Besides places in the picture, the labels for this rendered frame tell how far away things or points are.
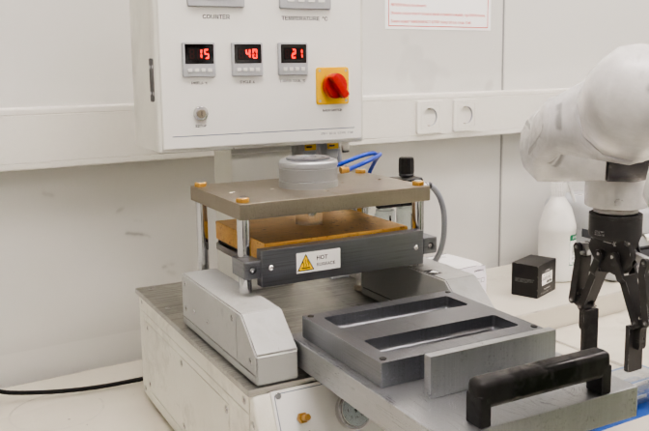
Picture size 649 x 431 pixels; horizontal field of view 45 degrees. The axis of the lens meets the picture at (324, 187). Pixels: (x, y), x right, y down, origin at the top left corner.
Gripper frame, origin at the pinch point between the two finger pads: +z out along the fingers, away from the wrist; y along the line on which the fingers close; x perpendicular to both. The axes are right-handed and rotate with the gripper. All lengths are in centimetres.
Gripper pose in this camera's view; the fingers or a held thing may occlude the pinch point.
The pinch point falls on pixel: (610, 343)
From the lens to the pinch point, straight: 128.8
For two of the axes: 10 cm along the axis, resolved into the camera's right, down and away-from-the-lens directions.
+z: 0.2, 9.9, 1.5
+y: 4.9, 1.2, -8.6
